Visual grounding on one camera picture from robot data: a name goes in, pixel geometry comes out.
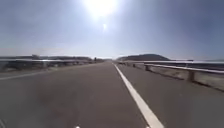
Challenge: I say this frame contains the dark hill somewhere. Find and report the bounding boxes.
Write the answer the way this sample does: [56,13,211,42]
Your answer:
[116,53,171,62]

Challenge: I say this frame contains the grey asphalt road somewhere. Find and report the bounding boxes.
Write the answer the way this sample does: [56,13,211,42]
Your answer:
[0,60,224,128]

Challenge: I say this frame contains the white painted edge line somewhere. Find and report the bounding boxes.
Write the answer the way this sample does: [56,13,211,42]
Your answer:
[112,63,165,128]

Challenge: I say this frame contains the low distant hills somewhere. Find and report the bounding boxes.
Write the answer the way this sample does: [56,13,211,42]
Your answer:
[0,54,93,61]

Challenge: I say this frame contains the metal guardrail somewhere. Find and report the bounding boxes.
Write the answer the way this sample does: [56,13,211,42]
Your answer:
[0,58,98,69]
[116,59,224,83]

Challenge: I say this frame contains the faint white painted line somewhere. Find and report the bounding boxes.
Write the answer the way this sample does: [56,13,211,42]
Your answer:
[0,64,91,81]

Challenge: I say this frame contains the pale gravel verge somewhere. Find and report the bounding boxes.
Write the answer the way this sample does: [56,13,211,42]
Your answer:
[125,63,224,92]

